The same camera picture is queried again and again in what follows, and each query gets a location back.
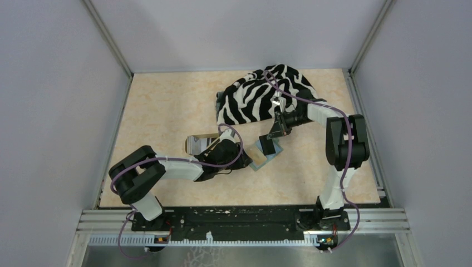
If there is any gold magnetic stripe card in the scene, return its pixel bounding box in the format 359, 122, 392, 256
246, 144, 267, 166

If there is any black credit card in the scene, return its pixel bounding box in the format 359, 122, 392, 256
259, 135, 276, 156

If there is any light blue card holder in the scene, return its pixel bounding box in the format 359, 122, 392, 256
248, 139, 284, 172

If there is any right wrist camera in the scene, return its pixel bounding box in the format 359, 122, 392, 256
271, 93, 286, 113

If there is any white slotted cable duct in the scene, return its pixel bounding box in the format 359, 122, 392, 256
88, 232, 320, 247

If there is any aluminium frame rail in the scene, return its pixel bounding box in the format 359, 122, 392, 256
77, 206, 410, 234

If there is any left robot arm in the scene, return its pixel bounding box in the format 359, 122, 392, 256
108, 139, 252, 230

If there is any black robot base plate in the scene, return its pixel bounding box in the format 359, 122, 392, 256
131, 205, 351, 241

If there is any zebra striped cloth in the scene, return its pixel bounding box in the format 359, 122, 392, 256
215, 64, 318, 125

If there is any beige oval card tray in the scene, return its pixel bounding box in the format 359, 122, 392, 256
184, 133, 220, 156

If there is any silver card stack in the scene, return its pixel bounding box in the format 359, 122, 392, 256
186, 136, 208, 155

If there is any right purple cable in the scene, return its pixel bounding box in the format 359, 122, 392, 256
263, 71, 360, 253

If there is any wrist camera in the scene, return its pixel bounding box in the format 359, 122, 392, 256
219, 129, 237, 144
271, 93, 286, 113

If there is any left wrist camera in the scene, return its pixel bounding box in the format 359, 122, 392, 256
219, 129, 237, 144

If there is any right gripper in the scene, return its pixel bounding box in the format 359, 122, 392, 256
267, 110, 313, 140

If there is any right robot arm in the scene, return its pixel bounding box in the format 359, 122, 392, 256
259, 100, 370, 229

